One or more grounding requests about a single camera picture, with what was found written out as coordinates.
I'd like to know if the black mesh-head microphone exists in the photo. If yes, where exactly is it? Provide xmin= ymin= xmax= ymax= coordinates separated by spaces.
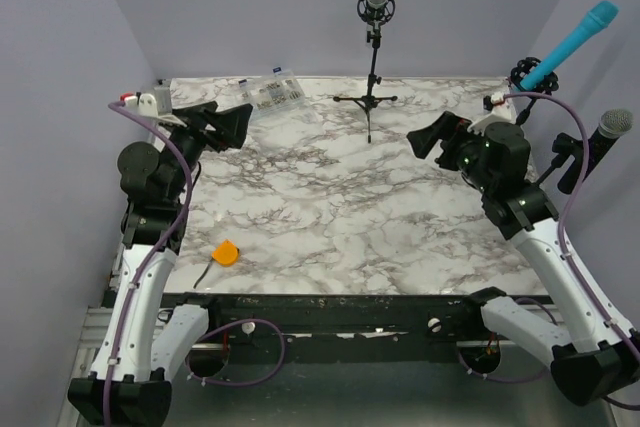
xmin=557 ymin=109 xmax=634 ymax=195

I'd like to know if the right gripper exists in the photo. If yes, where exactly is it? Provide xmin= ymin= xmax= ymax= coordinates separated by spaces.
xmin=408 ymin=109 xmax=495 ymax=192

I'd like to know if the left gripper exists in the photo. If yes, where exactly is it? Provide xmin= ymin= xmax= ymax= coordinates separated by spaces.
xmin=157 ymin=101 xmax=251 ymax=202

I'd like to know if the blue microphone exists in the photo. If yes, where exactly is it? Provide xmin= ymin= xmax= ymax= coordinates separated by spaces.
xmin=529 ymin=0 xmax=619 ymax=80

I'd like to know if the orange tape measure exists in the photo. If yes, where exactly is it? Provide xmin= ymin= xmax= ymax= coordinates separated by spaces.
xmin=192 ymin=240 xmax=240 ymax=289

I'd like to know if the clear plastic screw box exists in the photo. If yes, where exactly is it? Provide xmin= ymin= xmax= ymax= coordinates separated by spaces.
xmin=234 ymin=67 xmax=307 ymax=119

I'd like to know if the black front rail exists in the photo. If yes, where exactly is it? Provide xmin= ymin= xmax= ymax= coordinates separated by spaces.
xmin=161 ymin=293 xmax=490 ymax=365

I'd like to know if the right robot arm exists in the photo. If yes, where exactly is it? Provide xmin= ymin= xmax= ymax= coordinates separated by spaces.
xmin=407 ymin=111 xmax=639 ymax=406

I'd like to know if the black tripod microphone stand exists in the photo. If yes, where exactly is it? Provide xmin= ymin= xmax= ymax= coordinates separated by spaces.
xmin=333 ymin=0 xmax=398 ymax=144

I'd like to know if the round base shock-mount stand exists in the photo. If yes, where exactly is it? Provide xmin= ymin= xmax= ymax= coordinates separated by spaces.
xmin=509 ymin=56 xmax=559 ymax=95

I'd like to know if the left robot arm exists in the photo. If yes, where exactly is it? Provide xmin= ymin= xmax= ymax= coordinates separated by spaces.
xmin=67 ymin=101 xmax=253 ymax=426

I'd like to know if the round base clip stand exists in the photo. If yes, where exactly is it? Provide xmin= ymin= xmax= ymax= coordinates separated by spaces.
xmin=536 ymin=133 xmax=583 ymax=186

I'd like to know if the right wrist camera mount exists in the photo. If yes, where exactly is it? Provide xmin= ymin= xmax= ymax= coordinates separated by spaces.
xmin=467 ymin=92 xmax=515 ymax=135

